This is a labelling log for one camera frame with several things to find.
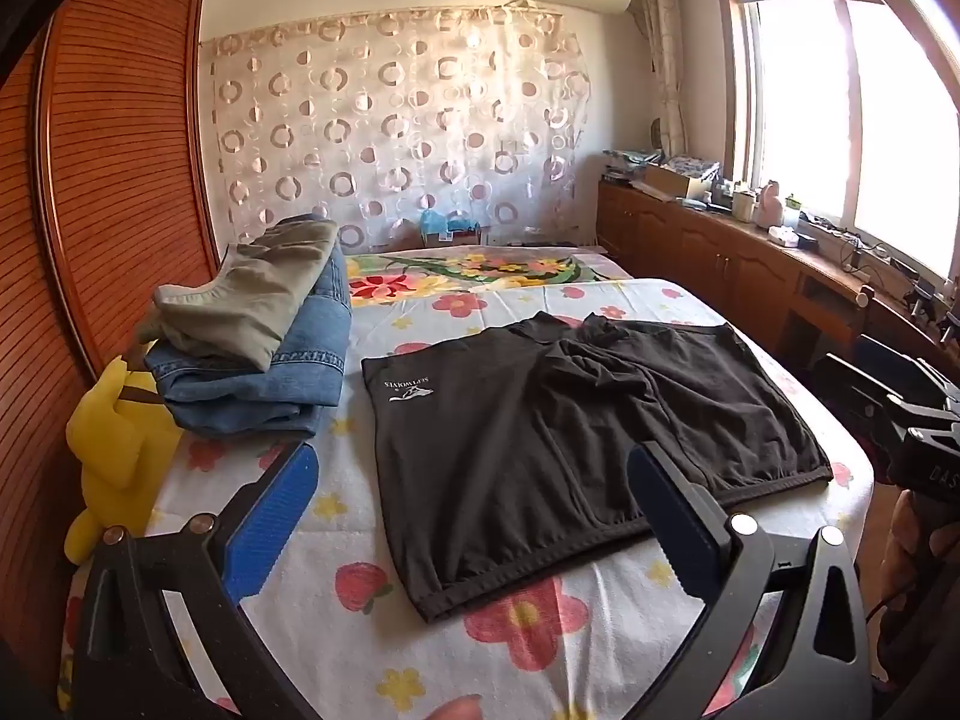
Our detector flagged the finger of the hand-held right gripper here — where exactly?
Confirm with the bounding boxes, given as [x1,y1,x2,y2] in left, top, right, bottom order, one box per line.
[862,390,960,445]
[814,334,953,410]

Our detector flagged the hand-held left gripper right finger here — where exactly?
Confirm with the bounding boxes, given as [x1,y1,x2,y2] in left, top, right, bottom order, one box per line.
[626,441,875,720]

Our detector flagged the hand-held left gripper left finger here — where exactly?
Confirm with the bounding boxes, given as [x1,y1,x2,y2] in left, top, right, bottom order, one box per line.
[71,439,331,720]

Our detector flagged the black pants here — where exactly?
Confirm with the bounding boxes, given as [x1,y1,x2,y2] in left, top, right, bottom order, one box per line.
[361,311,835,623]

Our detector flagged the folded olive pants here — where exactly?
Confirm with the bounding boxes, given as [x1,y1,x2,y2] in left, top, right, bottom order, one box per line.
[135,216,340,372]

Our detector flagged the person's left hand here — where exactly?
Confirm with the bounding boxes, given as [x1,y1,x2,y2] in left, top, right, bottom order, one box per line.
[420,694,485,720]

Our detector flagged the strawberry flower bed sheet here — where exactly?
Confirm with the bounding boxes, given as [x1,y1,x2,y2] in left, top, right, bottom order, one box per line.
[60,277,875,720]

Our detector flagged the dark red cloth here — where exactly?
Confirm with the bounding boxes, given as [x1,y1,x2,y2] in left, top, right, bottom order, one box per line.
[874,491,960,691]

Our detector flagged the folded blue jeans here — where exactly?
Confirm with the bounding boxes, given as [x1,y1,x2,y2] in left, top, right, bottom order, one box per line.
[144,244,353,440]

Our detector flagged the yellow plush toy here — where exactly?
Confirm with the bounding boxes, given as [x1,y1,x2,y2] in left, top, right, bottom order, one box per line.
[64,356,185,563]

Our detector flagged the long wooden cabinet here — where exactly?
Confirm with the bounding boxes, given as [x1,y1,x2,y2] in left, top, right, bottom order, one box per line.
[596,176,960,391]

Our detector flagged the white pink bottle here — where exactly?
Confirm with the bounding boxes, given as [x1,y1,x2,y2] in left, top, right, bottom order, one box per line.
[756,180,787,230]

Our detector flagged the wooden-framed window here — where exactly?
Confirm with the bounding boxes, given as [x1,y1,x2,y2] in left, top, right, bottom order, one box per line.
[712,0,960,286]

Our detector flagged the open cardboard box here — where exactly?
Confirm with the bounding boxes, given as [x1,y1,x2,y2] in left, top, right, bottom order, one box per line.
[643,161,713,200]

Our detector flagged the yellow flower blanket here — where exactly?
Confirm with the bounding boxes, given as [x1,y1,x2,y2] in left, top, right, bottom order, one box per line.
[341,244,631,308]

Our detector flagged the pile of patterned papers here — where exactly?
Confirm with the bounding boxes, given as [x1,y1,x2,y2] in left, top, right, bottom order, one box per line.
[604,148,661,181]

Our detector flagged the blue plastic bag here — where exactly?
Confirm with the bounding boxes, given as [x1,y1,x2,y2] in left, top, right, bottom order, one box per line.
[418,208,485,237]

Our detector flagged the floral window curtain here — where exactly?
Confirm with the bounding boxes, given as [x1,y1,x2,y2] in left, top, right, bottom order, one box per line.
[636,0,691,158]

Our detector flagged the wooden louvered wardrobe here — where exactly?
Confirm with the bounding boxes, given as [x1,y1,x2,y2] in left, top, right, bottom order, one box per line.
[0,0,226,691]

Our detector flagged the sheer circle-pattern curtain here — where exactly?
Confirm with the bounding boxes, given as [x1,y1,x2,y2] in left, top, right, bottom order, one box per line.
[199,4,593,252]

